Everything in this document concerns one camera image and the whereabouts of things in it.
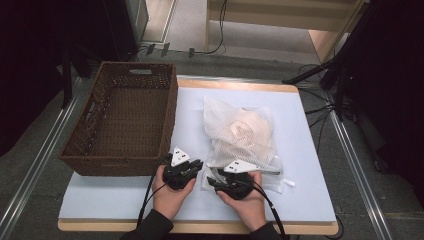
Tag black tripod stand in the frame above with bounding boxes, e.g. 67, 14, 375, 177
281, 0, 378, 122

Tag person's left hand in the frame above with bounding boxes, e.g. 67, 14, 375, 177
151, 164, 198, 221

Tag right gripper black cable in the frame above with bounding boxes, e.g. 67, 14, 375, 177
248, 181, 288, 240

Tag person's right hand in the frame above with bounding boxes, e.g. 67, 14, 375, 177
216, 171, 268, 233

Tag metal floor rail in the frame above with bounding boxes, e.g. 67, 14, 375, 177
328, 109, 394, 240
0, 78, 84, 238

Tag white mesh laundry bag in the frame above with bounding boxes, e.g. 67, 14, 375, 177
200, 95, 296, 194

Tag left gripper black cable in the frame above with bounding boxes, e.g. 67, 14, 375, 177
136, 153, 173, 229

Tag hanging black cable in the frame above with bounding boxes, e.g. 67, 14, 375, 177
194, 0, 228, 56

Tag brown woven basket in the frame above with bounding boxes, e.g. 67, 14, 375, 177
59, 60, 179, 177

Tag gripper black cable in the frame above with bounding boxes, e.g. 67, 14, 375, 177
248, 181, 288, 240
136, 153, 173, 229

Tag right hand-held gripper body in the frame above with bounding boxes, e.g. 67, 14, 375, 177
221, 159, 261, 201

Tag black metal stand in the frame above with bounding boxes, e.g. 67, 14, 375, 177
61, 43, 93, 109

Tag dark cabinet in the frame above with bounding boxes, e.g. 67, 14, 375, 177
103, 0, 149, 63

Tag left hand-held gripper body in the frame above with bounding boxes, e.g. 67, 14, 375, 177
162, 146, 196, 191

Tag cream garment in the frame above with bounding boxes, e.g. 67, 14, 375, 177
218, 108, 274, 158

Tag light wooden furniture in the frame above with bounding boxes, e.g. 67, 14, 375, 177
204, 0, 366, 64

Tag black floor cables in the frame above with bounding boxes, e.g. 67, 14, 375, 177
298, 63, 336, 154

